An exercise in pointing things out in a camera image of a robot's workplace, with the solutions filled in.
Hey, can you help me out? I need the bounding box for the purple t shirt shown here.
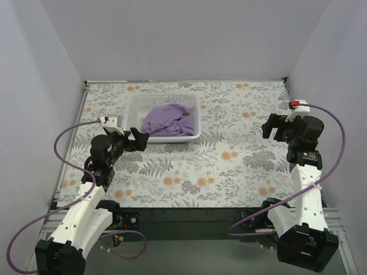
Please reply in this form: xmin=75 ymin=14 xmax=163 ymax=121
xmin=142 ymin=104 xmax=195 ymax=137

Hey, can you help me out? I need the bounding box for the white plastic basket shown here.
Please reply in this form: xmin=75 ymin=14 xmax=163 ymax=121
xmin=123 ymin=93 xmax=202 ymax=143

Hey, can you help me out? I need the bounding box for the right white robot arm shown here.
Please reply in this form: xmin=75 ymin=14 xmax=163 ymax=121
xmin=259 ymin=114 xmax=339 ymax=273

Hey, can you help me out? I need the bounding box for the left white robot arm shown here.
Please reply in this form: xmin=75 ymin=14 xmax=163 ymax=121
xmin=35 ymin=127 xmax=149 ymax=274

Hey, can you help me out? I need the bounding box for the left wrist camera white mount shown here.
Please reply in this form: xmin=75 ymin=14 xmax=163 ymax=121
xmin=98 ymin=115 xmax=124 ymax=137

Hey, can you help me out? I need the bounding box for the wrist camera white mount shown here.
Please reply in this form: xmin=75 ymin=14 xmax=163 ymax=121
xmin=98 ymin=115 xmax=124 ymax=137
xmin=286 ymin=100 xmax=310 ymax=122

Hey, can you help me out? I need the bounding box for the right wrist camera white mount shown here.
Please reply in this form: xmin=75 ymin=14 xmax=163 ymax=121
xmin=286 ymin=100 xmax=310 ymax=122

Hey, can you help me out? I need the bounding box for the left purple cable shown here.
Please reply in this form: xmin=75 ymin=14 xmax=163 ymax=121
xmin=6 ymin=119 xmax=147 ymax=272

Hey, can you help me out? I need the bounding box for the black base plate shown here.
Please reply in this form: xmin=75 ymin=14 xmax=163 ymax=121
xmin=88 ymin=207 xmax=293 ymax=241

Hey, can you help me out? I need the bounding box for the aluminium frame rail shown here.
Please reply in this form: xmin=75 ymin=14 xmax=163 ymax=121
xmin=41 ymin=208 xmax=358 ymax=274

